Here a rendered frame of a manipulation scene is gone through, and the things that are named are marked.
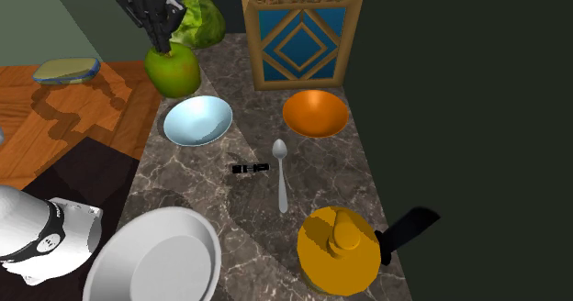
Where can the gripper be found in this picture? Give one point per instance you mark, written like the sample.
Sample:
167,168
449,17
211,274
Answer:
150,0

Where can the green lettuce head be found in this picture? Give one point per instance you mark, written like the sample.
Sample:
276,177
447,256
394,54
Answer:
203,22

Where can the green apple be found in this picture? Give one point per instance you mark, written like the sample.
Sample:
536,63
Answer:
172,74

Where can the light blue bowl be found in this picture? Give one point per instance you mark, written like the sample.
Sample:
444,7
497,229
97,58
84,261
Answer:
197,121

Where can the wooden crate with blue panels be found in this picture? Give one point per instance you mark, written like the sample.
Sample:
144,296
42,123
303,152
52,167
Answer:
300,40

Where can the orange bowl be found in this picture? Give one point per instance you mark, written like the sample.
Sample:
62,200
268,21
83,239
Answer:
315,114

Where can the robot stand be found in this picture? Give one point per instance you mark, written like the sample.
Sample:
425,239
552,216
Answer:
89,175

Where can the silver spoon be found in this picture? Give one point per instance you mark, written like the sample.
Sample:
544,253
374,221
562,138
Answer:
282,188

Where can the small black cylinder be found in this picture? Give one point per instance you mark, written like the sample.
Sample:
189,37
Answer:
250,168

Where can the white plate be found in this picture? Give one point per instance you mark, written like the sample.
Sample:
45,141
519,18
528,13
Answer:
156,260

